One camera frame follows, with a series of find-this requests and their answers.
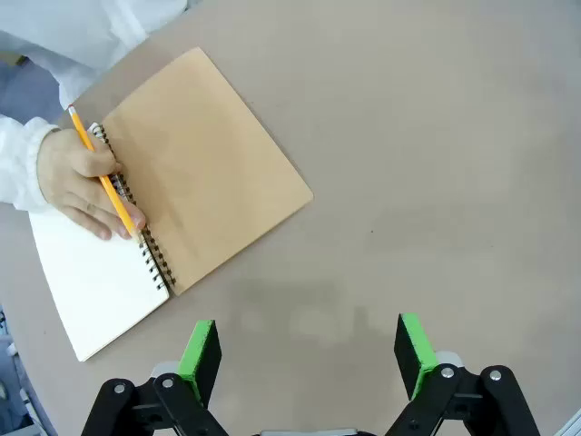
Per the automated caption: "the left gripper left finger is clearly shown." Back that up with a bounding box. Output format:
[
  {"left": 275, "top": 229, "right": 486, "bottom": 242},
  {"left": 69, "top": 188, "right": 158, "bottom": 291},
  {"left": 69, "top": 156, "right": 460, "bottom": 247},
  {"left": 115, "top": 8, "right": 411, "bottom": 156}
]
[{"left": 81, "top": 319, "right": 228, "bottom": 436}]

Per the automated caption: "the person's right hand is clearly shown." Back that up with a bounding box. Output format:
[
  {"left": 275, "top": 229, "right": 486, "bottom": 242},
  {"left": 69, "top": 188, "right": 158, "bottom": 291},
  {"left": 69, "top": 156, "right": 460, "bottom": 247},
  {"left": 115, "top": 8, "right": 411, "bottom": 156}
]
[{"left": 35, "top": 128, "right": 147, "bottom": 242}]

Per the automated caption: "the person in white hooded jacket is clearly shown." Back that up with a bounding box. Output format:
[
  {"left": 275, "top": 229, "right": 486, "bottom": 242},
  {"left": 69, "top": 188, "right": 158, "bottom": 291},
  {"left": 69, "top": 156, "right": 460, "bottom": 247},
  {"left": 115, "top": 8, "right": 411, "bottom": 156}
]
[{"left": 0, "top": 0, "right": 190, "bottom": 110}]

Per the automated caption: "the spiral notebook brown cover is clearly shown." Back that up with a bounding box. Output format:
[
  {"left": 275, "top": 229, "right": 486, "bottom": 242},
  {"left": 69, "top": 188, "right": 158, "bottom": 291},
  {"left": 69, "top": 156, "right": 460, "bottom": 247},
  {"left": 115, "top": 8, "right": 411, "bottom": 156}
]
[{"left": 27, "top": 46, "right": 315, "bottom": 363}]

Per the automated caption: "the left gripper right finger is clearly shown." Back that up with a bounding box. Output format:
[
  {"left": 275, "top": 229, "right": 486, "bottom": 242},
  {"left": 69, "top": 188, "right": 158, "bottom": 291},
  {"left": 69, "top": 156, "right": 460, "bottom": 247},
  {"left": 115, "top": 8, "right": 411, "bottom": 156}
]
[{"left": 385, "top": 312, "right": 541, "bottom": 436}]

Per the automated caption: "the yellow pencil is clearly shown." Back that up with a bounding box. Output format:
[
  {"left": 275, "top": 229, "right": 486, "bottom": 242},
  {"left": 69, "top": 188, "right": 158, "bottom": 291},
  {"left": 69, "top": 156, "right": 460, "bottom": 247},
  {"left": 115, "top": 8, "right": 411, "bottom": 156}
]
[{"left": 66, "top": 104, "right": 142, "bottom": 242}]

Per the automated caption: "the person's right forearm white sleeve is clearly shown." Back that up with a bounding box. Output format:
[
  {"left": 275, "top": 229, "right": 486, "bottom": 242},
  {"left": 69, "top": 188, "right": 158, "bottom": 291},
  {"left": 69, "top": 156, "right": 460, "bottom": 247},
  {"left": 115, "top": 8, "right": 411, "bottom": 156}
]
[{"left": 0, "top": 113, "right": 63, "bottom": 213}]

